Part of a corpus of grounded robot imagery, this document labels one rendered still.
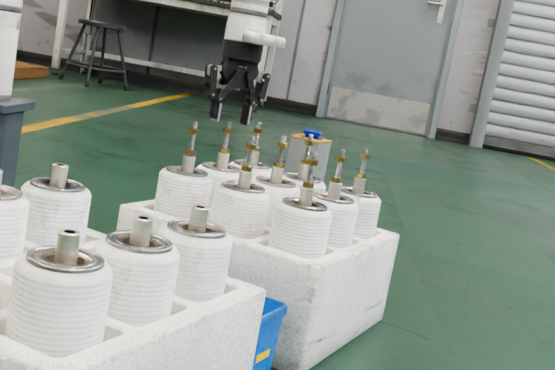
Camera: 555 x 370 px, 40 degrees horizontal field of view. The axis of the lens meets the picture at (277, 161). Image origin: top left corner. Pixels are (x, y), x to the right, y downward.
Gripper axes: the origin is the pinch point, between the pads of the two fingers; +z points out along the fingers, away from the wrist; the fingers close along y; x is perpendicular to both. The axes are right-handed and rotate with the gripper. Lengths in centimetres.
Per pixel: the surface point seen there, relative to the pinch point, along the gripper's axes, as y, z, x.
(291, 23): -322, -36, -375
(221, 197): 11.0, 11.7, 16.2
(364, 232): -19.1, 16.6, 21.7
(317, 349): 0.2, 32.2, 34.1
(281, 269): 8.2, 19.3, 30.8
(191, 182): 12.7, 10.9, 9.1
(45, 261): 55, 10, 49
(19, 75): -100, 33, -370
